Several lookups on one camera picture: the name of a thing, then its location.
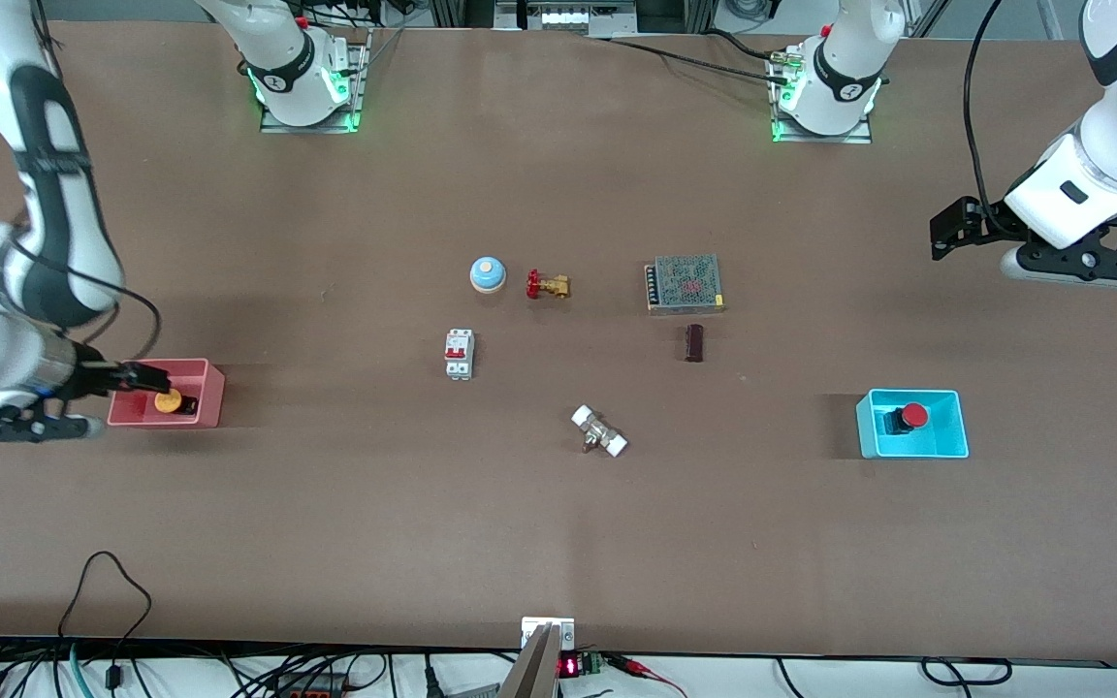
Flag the pink plastic box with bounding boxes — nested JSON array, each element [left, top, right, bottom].
[[107, 358, 226, 428]]

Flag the cyan plastic box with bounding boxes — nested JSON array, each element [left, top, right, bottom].
[[855, 389, 970, 460]]

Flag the metal mesh power supply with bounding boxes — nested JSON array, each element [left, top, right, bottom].
[[644, 254, 726, 314]]

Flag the white circuit breaker red switches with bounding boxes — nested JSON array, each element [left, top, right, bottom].
[[443, 329, 475, 381]]

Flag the metal fitting white ends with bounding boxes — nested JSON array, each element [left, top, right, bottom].
[[570, 404, 629, 459]]

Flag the white device with sockets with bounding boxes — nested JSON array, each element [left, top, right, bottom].
[[518, 0, 637, 32]]

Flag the white pole mounting plate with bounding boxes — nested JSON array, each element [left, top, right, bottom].
[[521, 617, 576, 652]]

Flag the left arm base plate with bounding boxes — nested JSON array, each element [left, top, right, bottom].
[[770, 48, 875, 144]]

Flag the thin black looped cable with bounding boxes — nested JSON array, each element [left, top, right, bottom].
[[56, 551, 154, 691]]

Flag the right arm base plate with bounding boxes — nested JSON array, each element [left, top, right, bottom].
[[260, 29, 367, 135]]

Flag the black coiled cable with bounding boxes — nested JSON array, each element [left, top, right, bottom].
[[919, 657, 1013, 687]]

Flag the grey camera pole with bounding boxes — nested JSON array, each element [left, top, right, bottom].
[[498, 623, 559, 698]]

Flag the red clip cable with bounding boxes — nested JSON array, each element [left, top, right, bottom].
[[607, 654, 690, 698]]

